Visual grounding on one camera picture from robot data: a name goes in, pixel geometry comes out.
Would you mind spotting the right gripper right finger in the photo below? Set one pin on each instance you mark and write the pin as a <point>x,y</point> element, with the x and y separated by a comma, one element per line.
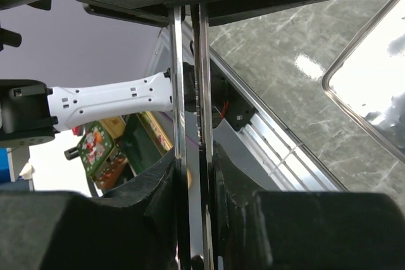
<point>260,229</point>

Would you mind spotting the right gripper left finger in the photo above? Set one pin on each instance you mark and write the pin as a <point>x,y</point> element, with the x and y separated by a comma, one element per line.
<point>130,227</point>

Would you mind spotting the metal tongs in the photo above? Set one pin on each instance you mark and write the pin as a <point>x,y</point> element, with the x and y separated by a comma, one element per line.
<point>200,25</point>

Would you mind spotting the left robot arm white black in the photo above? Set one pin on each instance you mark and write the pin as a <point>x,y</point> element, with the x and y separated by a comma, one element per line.
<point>32,113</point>

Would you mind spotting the decorated green cookie tin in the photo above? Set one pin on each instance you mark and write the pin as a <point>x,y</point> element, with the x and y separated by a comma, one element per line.
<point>94,147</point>

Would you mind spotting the dark green box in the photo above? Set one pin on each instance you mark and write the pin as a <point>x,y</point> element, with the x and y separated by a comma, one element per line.
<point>143,141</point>

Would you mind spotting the silver tin lid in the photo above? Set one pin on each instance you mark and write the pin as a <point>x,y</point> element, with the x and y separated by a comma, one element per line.
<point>367,79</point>

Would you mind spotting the aluminium front rail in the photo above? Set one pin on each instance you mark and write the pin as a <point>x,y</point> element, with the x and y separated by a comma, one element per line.
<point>262,145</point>

